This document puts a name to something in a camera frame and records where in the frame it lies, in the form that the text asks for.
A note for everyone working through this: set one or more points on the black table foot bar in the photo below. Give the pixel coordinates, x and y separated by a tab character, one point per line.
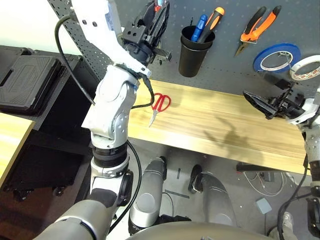
257	167

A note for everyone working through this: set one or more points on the black plastic tool cup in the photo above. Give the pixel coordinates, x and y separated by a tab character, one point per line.
192	62

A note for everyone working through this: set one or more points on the dark grey metal pegboard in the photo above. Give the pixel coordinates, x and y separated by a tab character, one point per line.
225	70

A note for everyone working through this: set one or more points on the grey robot torso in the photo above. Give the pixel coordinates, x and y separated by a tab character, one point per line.
195	232

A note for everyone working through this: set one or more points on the large black ribbed case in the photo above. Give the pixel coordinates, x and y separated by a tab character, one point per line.
27	85

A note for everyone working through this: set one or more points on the metal tape peg hook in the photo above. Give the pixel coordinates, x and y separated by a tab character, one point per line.
285	55

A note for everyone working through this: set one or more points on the silver right robot leg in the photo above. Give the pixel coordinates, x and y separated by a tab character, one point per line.
217	200

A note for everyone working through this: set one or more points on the silver left robot leg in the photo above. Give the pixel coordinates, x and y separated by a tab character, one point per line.
147	200

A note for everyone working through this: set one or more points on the black equipment cart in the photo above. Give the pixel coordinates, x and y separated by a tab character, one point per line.
57	155

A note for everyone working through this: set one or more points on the silver robot leg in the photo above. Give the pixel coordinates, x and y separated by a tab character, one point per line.
147	200
217	200

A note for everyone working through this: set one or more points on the white tape roll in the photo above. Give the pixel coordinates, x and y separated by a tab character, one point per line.
307	60

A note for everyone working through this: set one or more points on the blue tape roll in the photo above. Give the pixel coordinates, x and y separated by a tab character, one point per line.
257	62

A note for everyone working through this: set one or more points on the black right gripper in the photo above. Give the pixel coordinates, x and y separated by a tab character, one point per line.
287	105

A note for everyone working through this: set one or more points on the small grey box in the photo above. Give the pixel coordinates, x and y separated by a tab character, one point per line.
263	205

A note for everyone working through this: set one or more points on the olive trouser leg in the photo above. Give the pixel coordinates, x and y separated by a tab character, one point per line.
285	235

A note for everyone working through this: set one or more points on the orange black needle-nose pliers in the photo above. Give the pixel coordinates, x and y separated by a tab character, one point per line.
250	37

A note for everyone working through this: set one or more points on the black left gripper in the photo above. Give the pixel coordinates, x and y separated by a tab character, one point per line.
136	37

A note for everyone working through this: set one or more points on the black power adapter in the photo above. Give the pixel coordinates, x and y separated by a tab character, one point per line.
267	177

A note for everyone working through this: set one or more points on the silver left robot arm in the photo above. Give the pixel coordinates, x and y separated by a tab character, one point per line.
112	105

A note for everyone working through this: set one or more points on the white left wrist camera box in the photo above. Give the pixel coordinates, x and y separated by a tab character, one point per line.
95	15

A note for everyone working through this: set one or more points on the grey worn sneaker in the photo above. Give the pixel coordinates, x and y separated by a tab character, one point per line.
288	220

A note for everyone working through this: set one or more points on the light wooden side table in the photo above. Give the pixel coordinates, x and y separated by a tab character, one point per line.
12	140

